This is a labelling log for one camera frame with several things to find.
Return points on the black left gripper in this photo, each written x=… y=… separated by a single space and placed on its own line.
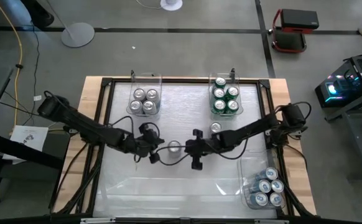
x=140 y=144

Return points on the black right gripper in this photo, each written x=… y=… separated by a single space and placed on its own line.
x=202 y=146

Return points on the white blue Spindrift can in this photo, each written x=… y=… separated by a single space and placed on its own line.
x=152 y=94
x=135 y=106
x=139 y=93
x=215 y=127
x=174 y=145
x=149 y=106

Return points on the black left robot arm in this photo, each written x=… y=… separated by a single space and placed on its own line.
x=84 y=126

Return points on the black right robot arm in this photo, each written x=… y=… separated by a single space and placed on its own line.
x=255 y=127

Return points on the black bin clamp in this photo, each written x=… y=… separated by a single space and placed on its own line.
x=132 y=74
x=232 y=72

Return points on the white paper sheet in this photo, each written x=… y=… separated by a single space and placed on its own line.
x=31 y=137

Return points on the small white tag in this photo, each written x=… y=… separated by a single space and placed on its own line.
x=37 y=98

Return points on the grey round stand base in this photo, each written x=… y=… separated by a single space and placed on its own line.
x=78 y=35

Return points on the black side desk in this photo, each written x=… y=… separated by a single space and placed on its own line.
x=13 y=149

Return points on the white round stand base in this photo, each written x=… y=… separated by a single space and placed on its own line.
x=171 y=5

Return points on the grey metal stand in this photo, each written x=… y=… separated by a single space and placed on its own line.
x=358 y=130

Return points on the person's leg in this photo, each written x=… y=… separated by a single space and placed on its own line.
x=42 y=20

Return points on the red black rolling stool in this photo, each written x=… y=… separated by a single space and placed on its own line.
x=299 y=18

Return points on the black metal table frame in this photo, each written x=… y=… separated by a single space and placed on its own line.
x=184 y=80

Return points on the silver aluminium rail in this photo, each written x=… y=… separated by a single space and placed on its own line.
x=137 y=221

